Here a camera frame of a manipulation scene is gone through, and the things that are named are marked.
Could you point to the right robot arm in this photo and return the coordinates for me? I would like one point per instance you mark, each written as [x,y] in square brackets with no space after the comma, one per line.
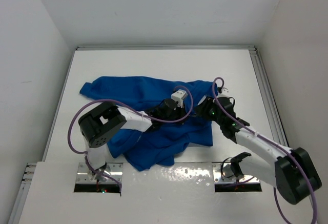
[290,171]

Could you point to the metal base plate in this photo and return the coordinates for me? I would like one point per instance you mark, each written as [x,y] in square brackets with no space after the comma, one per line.
[85,176]
[223,174]

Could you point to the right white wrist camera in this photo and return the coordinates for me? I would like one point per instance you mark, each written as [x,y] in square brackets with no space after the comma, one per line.
[223,90]

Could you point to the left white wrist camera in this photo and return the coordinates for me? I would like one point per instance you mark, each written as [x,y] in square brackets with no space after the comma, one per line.
[179,96]

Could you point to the blue zip jacket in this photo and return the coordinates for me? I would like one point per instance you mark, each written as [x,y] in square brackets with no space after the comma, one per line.
[143,150]

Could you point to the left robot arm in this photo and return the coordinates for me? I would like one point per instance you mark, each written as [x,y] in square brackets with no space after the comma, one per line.
[101,123]

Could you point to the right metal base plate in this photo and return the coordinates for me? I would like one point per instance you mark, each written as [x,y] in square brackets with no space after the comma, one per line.
[223,174]

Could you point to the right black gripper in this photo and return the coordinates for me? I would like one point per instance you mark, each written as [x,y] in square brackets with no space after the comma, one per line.
[201,109]

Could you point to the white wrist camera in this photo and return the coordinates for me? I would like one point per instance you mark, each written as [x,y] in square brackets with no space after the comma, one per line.
[179,96]
[223,90]

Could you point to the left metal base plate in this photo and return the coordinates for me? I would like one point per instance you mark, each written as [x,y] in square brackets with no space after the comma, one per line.
[85,176]

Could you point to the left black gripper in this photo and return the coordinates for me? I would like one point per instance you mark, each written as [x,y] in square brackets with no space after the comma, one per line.
[182,112]

